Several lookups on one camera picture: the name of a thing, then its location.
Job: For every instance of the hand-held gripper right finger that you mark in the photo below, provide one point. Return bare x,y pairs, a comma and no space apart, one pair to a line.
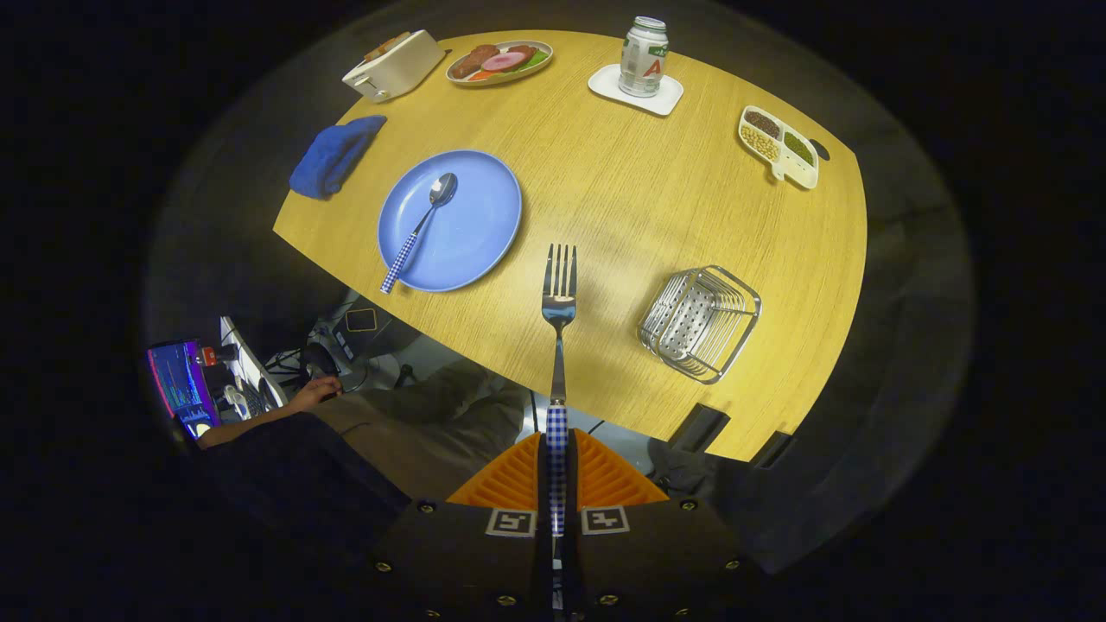
574,484

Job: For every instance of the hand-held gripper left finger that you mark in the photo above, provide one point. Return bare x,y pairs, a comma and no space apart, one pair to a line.
543,484

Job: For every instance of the blue round plate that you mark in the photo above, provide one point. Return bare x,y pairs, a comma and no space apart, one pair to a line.
475,225

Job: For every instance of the laptop screen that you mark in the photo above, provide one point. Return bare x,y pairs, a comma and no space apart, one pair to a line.
179,384

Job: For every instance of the blue folded cloth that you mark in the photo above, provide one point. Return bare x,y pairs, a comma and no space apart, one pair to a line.
333,155

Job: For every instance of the white divided snack dish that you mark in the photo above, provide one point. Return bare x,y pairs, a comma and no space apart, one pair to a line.
782,151

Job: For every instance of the white square coaster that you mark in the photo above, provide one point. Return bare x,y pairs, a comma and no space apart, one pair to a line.
605,86

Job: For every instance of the oval food plate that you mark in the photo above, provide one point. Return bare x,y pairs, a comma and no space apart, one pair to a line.
467,78

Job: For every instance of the green lettuce leaf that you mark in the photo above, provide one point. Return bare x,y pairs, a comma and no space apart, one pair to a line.
536,60

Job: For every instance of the pink ham slice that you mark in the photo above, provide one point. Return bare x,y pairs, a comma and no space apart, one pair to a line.
504,61

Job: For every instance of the white drink bottle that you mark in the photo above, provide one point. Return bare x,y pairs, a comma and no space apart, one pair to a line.
644,60

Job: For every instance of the white toaster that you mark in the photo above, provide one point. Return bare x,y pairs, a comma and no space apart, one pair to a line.
397,73

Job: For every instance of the toast slice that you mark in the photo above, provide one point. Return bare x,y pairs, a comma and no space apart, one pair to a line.
396,40
378,52

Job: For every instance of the black table bracket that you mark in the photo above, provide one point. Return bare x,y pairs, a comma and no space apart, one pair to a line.
698,428
772,449

